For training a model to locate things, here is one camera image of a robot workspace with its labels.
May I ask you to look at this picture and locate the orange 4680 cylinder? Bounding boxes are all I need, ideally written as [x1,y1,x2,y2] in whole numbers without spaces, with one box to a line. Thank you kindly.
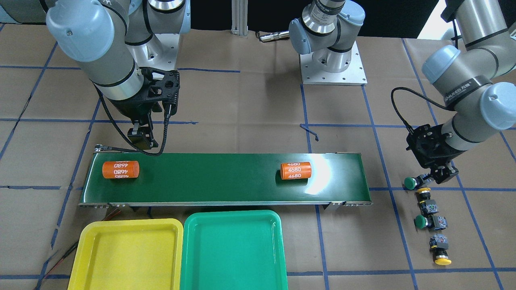
[102,160,140,179]
[280,162,312,180]

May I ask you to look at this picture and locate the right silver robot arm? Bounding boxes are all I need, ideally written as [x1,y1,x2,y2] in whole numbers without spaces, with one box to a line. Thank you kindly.
[1,0,191,155]

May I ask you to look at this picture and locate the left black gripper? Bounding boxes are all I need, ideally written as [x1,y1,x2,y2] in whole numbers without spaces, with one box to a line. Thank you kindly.
[406,124,460,184]

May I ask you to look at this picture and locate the aluminium frame post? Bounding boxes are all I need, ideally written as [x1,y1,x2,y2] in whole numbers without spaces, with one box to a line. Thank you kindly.
[231,0,248,38]

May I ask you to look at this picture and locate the green plastic tray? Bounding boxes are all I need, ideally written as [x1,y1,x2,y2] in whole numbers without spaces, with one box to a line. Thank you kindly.
[180,210,289,290]

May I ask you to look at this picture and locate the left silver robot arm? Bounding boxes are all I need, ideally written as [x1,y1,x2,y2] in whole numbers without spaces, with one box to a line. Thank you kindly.
[289,0,515,190]

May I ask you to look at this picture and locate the yellow push button far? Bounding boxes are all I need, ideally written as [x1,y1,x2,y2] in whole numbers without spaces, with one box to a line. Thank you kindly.
[429,234,452,266]

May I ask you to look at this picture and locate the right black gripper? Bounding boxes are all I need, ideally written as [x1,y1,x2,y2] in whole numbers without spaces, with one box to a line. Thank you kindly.
[110,68,179,150]

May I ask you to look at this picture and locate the yellow plastic tray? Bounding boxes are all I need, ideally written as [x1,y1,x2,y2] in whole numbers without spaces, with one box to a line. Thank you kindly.
[68,218,183,290]

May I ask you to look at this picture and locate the green conveyor belt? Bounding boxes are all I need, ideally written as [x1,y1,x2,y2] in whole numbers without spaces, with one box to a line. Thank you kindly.
[79,151,372,206]

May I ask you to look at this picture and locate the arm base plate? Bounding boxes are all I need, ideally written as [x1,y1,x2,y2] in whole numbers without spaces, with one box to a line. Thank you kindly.
[299,42,368,86]
[128,34,181,71]

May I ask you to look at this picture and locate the yellow push button switch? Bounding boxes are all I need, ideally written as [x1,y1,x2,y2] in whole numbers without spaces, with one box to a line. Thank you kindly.
[416,187,439,216]

